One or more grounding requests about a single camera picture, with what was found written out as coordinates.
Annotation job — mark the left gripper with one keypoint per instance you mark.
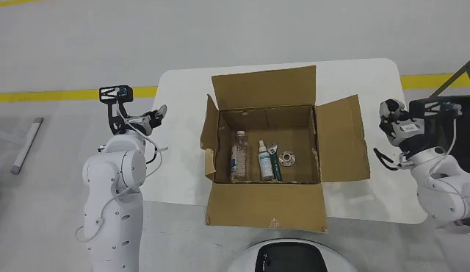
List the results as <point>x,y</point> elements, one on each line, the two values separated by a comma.
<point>139,122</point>

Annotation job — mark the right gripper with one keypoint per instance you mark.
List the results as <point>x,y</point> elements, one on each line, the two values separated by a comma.
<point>404,131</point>

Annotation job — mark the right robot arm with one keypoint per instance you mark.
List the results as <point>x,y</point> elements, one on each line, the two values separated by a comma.
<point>442,184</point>

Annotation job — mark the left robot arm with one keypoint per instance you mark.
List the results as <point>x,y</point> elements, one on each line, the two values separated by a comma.
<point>114,184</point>

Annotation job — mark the clear plastic water bottle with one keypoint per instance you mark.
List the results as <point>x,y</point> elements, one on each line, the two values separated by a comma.
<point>239,157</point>

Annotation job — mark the round metal flange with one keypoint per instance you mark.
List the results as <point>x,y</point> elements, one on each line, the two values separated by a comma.
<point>286,159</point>

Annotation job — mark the small white spray bottle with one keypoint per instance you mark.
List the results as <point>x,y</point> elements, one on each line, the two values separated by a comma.
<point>265,161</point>

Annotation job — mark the large brown cardboard carton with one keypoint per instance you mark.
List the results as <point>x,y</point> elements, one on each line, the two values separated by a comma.
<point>279,150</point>

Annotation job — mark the grey metal floor bar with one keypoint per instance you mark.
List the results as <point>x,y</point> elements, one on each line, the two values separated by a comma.
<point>26,145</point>

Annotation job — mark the robot body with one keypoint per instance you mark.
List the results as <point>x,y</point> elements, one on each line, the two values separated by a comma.
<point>290,256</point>

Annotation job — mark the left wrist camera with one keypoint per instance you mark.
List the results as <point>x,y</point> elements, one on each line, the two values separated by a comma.
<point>116,104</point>

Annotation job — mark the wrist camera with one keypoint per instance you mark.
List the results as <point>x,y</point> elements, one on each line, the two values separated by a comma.
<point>116,104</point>
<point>435,109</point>

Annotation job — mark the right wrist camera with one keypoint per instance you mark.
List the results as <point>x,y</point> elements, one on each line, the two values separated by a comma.
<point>435,109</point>

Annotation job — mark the dark metal frame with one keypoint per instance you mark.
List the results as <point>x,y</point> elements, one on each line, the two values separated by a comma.
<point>449,80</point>

